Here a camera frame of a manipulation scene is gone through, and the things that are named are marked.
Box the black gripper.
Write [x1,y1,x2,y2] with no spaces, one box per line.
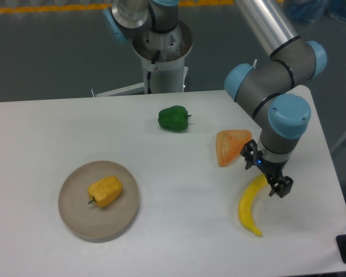
[240,140,294,198]

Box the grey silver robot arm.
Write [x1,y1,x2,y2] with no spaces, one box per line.
[103,1,327,197]

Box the green toy pepper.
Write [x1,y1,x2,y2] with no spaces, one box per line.
[158,106,191,132]

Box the yellow toy pepper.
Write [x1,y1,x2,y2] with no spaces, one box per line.
[88,175,123,208]

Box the beige round plate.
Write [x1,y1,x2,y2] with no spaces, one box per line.
[58,161,140,242]

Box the orange triangular toy slice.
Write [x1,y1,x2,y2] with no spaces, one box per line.
[216,130,253,167]

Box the yellow toy banana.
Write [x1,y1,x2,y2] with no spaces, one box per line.
[238,174,268,237]

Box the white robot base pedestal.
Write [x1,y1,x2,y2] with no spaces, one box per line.
[95,20,193,97]

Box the black cable on pedestal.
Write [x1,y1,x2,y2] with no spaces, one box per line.
[145,49,161,95]

